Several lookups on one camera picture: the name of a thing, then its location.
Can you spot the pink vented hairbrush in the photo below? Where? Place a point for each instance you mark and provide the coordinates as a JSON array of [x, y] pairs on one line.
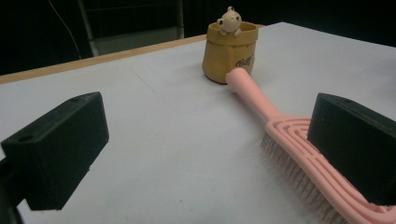
[[249, 90]]

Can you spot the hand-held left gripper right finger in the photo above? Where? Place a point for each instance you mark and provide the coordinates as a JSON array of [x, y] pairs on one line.
[[355, 149]]

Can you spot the yellow holder with bear figure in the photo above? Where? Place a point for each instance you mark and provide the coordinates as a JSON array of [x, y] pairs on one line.
[[224, 59]]

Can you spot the grey metal stand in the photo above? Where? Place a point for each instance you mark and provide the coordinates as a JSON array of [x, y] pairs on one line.
[[137, 39]]

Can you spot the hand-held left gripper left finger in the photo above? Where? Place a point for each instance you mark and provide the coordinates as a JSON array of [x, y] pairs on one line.
[[59, 149]]

